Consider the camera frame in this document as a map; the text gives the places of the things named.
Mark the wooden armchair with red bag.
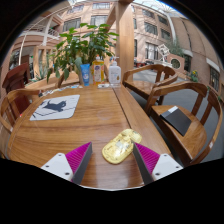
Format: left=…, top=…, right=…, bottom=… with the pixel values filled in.
left=0, top=88, right=41, bottom=158

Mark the yellow liquid bottle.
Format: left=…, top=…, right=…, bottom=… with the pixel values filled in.
left=92, top=55, right=105, bottom=85

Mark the dark red wooden podium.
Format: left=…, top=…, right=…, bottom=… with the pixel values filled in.
left=1, top=62, right=32, bottom=114

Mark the yellow flowering plant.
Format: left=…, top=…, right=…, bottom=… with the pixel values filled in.
left=188, top=69, right=200, bottom=83

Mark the grey cat-print mouse pad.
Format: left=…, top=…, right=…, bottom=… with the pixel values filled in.
left=29, top=94, right=81, bottom=122

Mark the wooden chair behind plant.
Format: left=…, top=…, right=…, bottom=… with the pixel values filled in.
left=54, top=70, right=81, bottom=89

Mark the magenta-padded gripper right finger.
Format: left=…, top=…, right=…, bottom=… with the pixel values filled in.
left=132, top=142, right=184, bottom=186

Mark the white abstract sculpture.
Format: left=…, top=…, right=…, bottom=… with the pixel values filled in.
left=156, top=43, right=174, bottom=66

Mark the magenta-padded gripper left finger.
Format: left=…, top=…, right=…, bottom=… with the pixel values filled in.
left=39, top=142, right=93, bottom=185

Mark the wooden armchair with black notebook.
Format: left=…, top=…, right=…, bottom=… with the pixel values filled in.
left=144, top=80, right=224, bottom=167

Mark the yellow computer mouse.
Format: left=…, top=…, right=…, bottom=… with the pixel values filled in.
left=101, top=128, right=143, bottom=165

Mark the black notebook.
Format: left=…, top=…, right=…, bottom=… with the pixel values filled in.
left=160, top=105, right=193, bottom=137

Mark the blue squeeze tube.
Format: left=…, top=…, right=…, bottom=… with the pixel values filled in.
left=79, top=63, right=91, bottom=87

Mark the white pump bottle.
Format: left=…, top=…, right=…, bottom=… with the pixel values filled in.
left=108, top=57, right=122, bottom=86

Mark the large green potted plant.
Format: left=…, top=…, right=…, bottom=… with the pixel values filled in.
left=46, top=22, right=120, bottom=84

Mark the empty wooden armchair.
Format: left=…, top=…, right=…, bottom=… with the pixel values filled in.
left=122, top=63, right=179, bottom=101

